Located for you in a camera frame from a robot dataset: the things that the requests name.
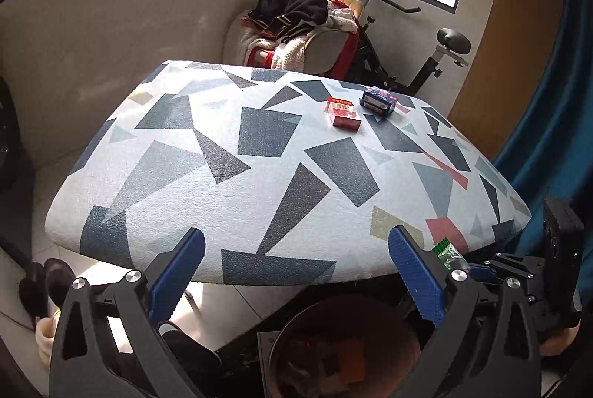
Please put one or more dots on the black metal table leg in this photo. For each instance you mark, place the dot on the black metal table leg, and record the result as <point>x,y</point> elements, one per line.
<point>191,300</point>

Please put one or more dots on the white towel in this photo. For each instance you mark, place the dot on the white towel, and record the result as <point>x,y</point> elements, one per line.
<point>289,53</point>

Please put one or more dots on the white pink cloth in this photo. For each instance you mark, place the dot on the white pink cloth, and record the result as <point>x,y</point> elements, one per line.
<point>343,18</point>

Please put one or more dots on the blue curtain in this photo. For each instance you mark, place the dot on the blue curtain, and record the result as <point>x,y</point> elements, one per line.
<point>551,124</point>

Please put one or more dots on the red cigarette box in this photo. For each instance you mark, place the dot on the red cigarette box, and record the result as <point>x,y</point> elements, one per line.
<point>345,113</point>

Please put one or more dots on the beige armchair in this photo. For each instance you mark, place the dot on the beige armchair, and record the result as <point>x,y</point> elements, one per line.
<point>324,50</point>

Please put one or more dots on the geometric patterned table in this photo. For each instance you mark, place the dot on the geometric patterned table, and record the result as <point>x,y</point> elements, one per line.
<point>278,203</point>

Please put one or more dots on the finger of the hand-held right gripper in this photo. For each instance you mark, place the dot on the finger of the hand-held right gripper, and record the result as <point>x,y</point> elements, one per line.
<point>519,268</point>

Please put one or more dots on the black jacket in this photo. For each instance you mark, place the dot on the black jacket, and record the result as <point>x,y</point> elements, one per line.
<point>296,13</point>

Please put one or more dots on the green white small packet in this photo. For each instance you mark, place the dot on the green white small packet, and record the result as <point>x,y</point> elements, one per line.
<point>447,254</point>

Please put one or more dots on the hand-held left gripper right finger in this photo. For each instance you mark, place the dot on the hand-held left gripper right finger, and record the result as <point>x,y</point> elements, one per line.
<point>417,277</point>

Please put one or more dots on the red cloth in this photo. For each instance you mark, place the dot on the red cloth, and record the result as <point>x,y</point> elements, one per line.
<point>347,55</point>

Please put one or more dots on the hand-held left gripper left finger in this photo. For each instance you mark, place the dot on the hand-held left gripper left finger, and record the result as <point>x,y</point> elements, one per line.
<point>178,273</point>

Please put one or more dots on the brown round waste bin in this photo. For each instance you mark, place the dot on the brown round waste bin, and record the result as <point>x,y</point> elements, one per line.
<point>347,333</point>

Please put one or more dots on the black slipper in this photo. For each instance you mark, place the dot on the black slipper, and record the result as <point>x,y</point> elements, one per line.
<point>32,300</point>
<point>60,282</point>

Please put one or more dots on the black exercise bike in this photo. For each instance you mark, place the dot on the black exercise bike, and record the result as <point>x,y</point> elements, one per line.
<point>394,69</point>

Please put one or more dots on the blue patterned small box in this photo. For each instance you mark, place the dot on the blue patterned small box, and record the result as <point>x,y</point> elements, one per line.
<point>380,100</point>

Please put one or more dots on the person's right hand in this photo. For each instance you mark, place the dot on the person's right hand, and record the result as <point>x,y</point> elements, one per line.
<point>558,340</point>

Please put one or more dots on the wooden door panel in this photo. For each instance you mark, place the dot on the wooden door panel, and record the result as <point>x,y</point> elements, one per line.
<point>509,32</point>

